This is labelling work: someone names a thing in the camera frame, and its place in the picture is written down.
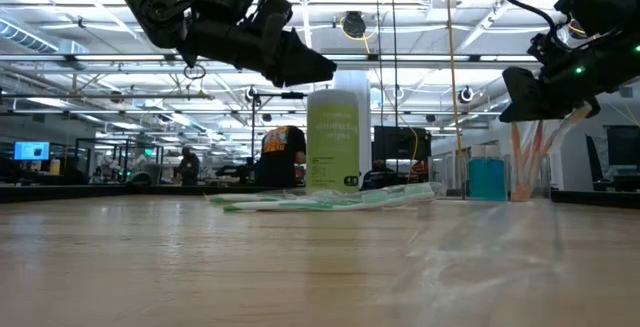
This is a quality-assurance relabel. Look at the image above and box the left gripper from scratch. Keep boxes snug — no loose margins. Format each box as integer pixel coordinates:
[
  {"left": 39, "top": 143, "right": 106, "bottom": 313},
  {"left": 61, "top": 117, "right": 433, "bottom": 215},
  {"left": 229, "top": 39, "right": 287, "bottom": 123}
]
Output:
[{"left": 182, "top": 0, "right": 338, "bottom": 89}]

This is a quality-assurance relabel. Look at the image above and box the black boom stand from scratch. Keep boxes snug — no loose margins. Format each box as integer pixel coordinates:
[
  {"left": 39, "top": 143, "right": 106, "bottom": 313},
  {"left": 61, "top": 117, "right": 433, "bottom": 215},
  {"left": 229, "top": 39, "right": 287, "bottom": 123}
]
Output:
[{"left": 249, "top": 91, "right": 307, "bottom": 133}]

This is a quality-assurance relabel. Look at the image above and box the green disinfecting wipes canister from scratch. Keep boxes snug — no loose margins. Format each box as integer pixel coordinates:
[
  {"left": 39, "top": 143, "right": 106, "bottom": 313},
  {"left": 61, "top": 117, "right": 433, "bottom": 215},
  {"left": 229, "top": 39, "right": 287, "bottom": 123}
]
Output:
[{"left": 305, "top": 89, "right": 361, "bottom": 192}]

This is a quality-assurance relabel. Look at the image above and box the black monitor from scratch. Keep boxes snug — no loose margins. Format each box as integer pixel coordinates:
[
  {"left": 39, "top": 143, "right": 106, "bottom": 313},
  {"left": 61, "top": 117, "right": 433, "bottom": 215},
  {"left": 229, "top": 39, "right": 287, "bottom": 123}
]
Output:
[
  {"left": 604, "top": 124, "right": 640, "bottom": 167},
  {"left": 372, "top": 125, "right": 432, "bottom": 161}
]

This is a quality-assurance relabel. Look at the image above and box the person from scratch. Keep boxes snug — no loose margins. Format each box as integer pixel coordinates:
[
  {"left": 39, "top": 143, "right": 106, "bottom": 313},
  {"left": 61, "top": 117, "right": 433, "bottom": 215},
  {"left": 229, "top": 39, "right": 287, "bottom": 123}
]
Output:
[
  {"left": 254, "top": 125, "right": 307, "bottom": 188},
  {"left": 177, "top": 146, "right": 201, "bottom": 187},
  {"left": 360, "top": 159, "right": 401, "bottom": 191}
]

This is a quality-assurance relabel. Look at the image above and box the clear plastic cup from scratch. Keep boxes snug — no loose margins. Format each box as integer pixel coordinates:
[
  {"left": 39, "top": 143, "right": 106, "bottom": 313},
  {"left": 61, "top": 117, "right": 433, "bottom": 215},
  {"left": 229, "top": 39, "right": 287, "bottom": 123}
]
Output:
[{"left": 509, "top": 154, "right": 551, "bottom": 202}]

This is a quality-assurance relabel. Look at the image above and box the blue screen monitor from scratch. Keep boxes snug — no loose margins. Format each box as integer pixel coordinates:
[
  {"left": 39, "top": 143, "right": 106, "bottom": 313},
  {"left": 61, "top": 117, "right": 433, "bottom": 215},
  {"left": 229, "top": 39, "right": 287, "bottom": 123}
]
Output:
[{"left": 13, "top": 140, "right": 51, "bottom": 162}]

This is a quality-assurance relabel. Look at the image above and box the yellow hanging cable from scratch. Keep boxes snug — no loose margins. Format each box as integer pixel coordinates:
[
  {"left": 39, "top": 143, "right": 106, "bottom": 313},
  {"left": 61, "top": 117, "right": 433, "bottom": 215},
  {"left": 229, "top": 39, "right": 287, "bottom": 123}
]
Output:
[{"left": 443, "top": 0, "right": 466, "bottom": 188}]

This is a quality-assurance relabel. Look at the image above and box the silver ventilation duct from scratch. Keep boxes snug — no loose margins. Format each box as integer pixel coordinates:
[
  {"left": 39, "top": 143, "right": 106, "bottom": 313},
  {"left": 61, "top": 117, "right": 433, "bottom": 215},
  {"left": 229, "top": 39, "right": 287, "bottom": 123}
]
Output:
[{"left": 0, "top": 16, "right": 61, "bottom": 54}]

